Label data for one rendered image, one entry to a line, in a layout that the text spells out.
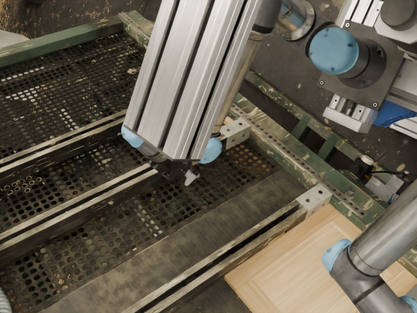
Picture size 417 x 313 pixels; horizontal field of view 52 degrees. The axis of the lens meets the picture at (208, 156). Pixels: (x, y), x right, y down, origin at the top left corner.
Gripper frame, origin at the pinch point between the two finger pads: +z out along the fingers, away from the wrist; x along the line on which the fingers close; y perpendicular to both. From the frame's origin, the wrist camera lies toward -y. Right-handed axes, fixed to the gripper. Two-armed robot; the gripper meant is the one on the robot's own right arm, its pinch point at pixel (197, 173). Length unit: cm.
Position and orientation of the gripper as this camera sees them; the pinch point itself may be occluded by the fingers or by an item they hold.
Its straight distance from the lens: 136.0
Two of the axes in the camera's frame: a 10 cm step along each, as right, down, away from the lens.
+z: 4.1, 4.2, 8.1
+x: 6.8, 4.5, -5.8
